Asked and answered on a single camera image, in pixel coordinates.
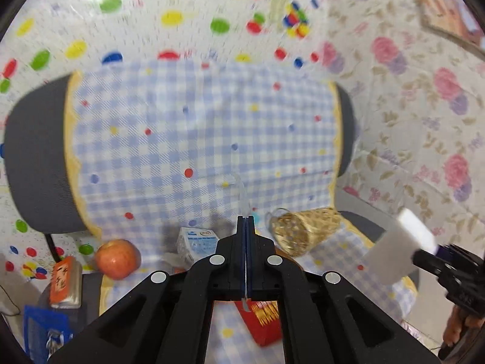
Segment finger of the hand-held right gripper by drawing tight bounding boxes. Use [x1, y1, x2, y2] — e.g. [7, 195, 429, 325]
[412, 246, 455, 274]

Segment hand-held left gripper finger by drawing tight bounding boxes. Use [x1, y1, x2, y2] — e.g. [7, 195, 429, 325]
[246, 215, 441, 364]
[47, 215, 247, 364]

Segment white paper piece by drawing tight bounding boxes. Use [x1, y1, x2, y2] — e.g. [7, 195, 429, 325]
[364, 208, 437, 286]

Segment woven bamboo basket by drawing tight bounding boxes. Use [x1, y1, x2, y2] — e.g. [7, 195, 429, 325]
[270, 208, 343, 258]

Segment person's right hand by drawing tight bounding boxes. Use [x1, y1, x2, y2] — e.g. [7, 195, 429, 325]
[443, 305, 485, 346]

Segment small white milk carton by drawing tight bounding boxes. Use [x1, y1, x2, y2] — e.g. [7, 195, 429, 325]
[176, 227, 219, 268]

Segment red snack packet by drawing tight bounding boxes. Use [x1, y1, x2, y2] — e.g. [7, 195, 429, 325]
[236, 299, 283, 346]

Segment red apple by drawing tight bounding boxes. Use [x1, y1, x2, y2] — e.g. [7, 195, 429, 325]
[95, 240, 142, 280]

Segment blue checked cloth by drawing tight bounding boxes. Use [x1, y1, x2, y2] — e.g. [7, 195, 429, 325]
[62, 61, 417, 364]

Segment floral cloth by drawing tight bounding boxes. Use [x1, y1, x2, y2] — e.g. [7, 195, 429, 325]
[320, 0, 485, 251]

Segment orange snack packet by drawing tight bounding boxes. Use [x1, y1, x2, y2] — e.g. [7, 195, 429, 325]
[49, 257, 83, 308]

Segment blue plastic basket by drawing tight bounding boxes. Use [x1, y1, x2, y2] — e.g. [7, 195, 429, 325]
[23, 305, 76, 364]

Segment grey chair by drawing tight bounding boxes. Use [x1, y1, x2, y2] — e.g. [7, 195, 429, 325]
[4, 72, 419, 364]

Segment colourful puzzle cube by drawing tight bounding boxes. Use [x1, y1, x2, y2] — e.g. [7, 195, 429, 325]
[282, 3, 308, 39]

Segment polka dot cloth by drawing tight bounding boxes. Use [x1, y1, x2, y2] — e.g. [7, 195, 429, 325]
[0, 0, 334, 312]

